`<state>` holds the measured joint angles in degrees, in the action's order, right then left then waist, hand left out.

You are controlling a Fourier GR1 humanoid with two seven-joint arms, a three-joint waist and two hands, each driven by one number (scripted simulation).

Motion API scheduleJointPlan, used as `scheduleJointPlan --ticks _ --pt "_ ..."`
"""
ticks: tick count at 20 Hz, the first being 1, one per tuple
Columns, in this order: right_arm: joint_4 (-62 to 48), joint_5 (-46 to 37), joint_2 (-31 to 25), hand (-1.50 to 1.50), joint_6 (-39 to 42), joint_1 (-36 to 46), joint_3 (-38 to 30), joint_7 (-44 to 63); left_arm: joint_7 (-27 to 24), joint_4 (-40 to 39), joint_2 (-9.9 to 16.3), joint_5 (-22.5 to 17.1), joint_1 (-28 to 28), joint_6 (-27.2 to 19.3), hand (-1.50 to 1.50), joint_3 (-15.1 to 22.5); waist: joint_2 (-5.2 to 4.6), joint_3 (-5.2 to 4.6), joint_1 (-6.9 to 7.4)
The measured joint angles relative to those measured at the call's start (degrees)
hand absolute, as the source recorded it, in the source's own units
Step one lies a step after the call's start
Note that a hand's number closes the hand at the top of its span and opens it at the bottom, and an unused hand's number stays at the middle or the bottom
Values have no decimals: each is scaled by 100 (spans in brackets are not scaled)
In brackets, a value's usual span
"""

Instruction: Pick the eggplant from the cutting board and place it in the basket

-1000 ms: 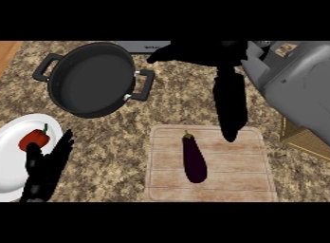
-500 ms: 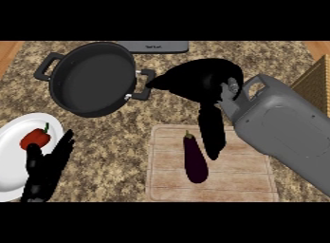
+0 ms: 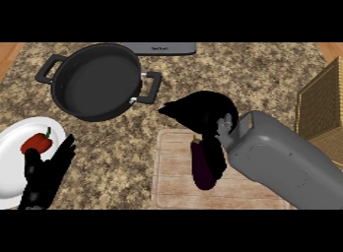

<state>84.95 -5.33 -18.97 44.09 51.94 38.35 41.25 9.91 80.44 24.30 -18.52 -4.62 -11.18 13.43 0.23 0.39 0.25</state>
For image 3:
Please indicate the pale wooden cutting board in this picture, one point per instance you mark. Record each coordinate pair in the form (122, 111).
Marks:
(180, 187)

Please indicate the purple eggplant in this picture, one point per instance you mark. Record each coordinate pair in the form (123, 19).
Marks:
(203, 167)

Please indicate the dark grey appliance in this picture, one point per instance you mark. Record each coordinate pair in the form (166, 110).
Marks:
(165, 48)

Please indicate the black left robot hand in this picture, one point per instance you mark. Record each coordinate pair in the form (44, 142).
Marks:
(42, 177)

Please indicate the red bell pepper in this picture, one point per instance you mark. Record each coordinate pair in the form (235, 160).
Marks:
(38, 142)

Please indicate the white plate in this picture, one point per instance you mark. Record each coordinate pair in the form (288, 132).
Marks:
(8, 164)

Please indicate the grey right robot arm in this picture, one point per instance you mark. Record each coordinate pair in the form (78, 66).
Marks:
(286, 164)

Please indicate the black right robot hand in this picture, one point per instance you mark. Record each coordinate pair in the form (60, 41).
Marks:
(203, 110)

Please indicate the wicker basket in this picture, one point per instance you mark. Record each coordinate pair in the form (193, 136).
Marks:
(332, 111)

